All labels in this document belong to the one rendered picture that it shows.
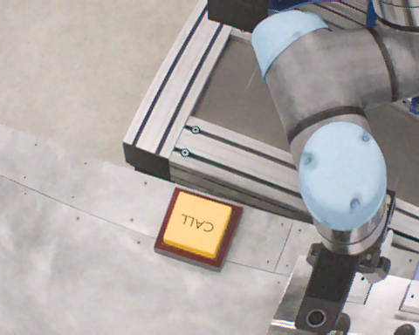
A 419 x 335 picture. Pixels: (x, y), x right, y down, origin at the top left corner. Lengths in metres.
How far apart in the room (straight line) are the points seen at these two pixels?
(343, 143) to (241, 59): 1.26
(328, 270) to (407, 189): 1.02
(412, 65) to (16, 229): 0.65
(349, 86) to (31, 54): 1.57
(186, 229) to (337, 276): 0.33
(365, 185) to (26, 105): 1.57
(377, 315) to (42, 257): 0.45
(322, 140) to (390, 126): 1.22
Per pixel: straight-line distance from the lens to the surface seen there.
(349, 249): 0.92
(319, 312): 1.00
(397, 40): 0.89
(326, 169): 0.81
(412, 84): 0.89
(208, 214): 1.27
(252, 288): 1.28
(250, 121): 2.01
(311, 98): 0.85
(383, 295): 1.20
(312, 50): 0.87
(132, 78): 2.29
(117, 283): 1.29
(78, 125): 2.26
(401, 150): 2.02
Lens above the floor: 2.03
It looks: 68 degrees down
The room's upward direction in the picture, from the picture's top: 2 degrees counter-clockwise
